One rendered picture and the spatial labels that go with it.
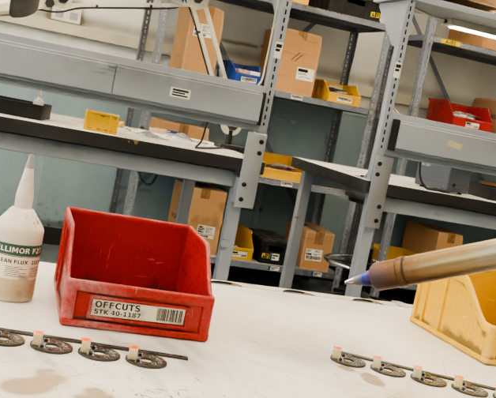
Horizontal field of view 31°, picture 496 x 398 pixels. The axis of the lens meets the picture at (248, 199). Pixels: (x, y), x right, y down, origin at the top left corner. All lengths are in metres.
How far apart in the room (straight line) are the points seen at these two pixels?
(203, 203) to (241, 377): 3.92
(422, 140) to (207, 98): 0.73
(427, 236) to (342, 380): 4.52
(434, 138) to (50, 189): 2.41
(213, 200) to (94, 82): 1.99
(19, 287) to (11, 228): 0.04
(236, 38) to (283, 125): 0.55
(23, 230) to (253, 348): 0.17
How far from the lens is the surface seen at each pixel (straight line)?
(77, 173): 4.75
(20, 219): 0.61
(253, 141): 2.72
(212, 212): 4.48
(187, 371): 0.53
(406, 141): 2.90
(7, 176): 4.73
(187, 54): 4.37
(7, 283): 0.62
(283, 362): 0.59
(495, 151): 3.07
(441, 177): 3.11
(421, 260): 0.24
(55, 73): 2.57
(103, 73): 2.58
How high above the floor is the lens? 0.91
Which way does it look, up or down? 6 degrees down
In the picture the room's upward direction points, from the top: 11 degrees clockwise
